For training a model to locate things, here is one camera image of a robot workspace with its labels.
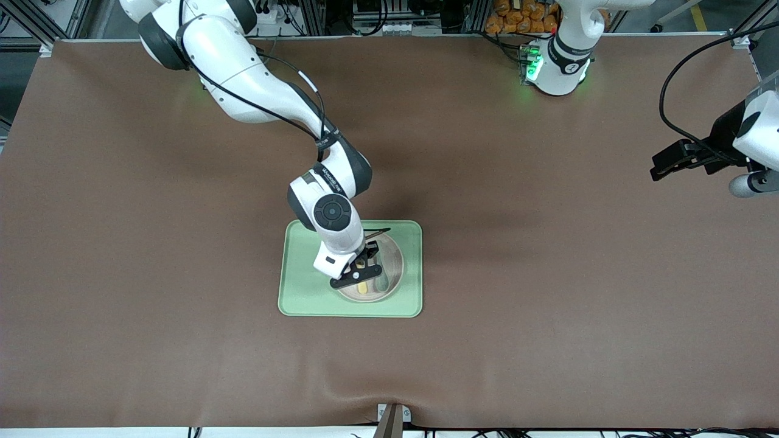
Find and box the round beige plate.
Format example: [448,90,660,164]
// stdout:
[337,231,404,303]

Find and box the metal table clamp bracket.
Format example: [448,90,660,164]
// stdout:
[376,403,412,438]

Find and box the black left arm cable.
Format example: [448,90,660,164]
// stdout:
[659,21,779,162]

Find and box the orange packaged items pile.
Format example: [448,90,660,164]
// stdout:
[485,0,559,34]

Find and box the white connector block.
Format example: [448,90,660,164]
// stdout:
[352,21,421,36]

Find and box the aluminium frame post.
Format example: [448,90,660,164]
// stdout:
[0,0,68,55]
[728,0,779,49]

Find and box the brown table cover mat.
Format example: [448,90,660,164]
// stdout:
[0,33,779,429]

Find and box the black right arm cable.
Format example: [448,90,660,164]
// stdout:
[180,0,332,153]

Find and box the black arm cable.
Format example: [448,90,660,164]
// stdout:
[659,21,779,162]
[180,0,332,153]

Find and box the light green rectangular tray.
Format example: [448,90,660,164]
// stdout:
[278,220,424,318]

